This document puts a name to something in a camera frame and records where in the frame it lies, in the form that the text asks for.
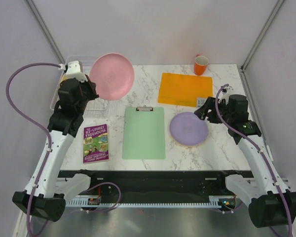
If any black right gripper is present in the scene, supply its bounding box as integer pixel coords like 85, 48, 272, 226
194, 96, 234, 125

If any pink plate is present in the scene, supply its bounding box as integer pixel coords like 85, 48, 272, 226
89, 53, 135, 101

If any purple plate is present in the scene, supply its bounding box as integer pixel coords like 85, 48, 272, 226
169, 112, 209, 147

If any cream yellow plate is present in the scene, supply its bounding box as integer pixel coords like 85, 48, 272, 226
169, 123, 209, 147

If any orange yellow plate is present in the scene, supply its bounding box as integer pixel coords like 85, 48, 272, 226
59, 74, 68, 84

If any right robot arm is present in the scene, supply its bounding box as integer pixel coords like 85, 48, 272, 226
195, 94, 296, 228

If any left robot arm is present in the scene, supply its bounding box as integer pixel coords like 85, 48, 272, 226
12, 78, 99, 222

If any yellow clip file folder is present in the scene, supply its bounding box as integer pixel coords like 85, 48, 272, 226
158, 73, 213, 107

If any orange mug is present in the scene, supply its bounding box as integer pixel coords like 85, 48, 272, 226
194, 54, 209, 76

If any purple treehouse book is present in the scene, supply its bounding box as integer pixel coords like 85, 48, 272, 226
83, 124, 109, 164

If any green clipboard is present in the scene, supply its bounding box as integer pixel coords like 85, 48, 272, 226
122, 106, 166, 160

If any white wire dish rack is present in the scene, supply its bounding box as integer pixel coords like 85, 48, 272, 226
50, 55, 117, 118

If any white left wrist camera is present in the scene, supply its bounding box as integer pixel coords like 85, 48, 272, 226
59, 60, 87, 83

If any white slotted cable duct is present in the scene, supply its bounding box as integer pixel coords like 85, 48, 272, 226
66, 195, 240, 210

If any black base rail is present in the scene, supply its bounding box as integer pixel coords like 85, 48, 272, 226
56, 169, 256, 204

